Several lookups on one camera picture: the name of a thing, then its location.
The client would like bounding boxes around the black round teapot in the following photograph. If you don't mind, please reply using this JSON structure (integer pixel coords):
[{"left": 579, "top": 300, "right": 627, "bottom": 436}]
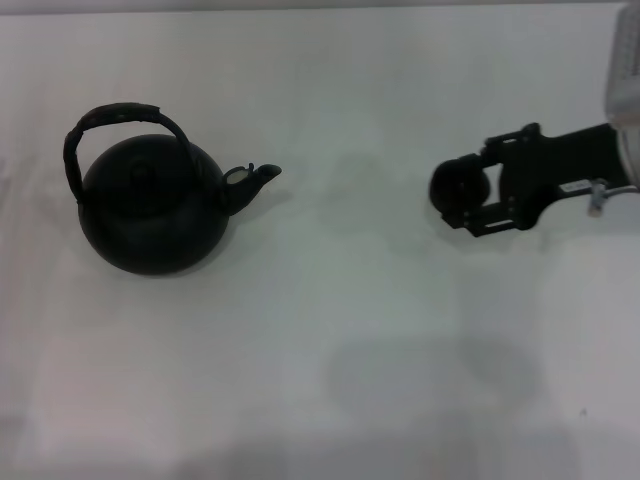
[{"left": 62, "top": 101, "right": 284, "bottom": 276}]

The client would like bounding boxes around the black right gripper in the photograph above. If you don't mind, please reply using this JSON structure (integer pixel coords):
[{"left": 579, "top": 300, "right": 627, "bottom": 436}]
[{"left": 439, "top": 122, "right": 626, "bottom": 238}]

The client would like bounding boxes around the small dark teacup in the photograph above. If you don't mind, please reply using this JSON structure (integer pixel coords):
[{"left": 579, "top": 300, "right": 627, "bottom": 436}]
[{"left": 428, "top": 154, "right": 494, "bottom": 212}]

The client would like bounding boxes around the grey cable with metal plug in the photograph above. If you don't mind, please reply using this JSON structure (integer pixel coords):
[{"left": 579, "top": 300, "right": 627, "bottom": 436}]
[{"left": 587, "top": 178, "right": 640, "bottom": 217}]

